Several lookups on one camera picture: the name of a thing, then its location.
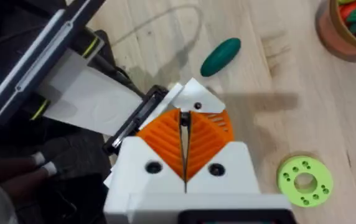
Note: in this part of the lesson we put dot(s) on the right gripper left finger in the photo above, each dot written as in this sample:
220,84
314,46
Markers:
134,174

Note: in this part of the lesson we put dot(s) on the dark leg with white cap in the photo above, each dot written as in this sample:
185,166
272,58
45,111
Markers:
16,163
25,180

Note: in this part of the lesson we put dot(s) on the green disc with holes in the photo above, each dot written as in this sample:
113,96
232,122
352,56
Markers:
319,174

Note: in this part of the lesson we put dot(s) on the green toy cucumber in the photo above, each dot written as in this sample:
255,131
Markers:
221,57

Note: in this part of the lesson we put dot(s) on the brown tub with toys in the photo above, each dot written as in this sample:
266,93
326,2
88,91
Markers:
336,37

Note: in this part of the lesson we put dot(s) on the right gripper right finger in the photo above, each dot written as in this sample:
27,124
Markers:
227,174

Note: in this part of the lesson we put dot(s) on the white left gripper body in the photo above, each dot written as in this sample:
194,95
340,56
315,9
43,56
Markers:
94,99

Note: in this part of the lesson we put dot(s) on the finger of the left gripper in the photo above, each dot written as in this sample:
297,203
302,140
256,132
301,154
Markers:
201,95

